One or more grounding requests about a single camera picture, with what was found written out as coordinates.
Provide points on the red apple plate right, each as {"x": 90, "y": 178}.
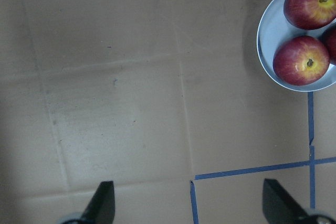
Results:
{"x": 329, "y": 40}

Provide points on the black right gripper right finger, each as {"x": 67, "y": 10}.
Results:
{"x": 279, "y": 206}

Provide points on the red apple on plate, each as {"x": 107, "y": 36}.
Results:
{"x": 309, "y": 14}

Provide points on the red apple near plate front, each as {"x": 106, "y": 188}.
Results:
{"x": 301, "y": 61}

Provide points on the red apple plate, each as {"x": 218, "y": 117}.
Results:
{"x": 329, "y": 40}
{"x": 301, "y": 61}

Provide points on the white round plate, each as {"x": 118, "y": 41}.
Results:
{"x": 273, "y": 30}

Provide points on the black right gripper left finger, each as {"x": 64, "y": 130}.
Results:
{"x": 101, "y": 208}

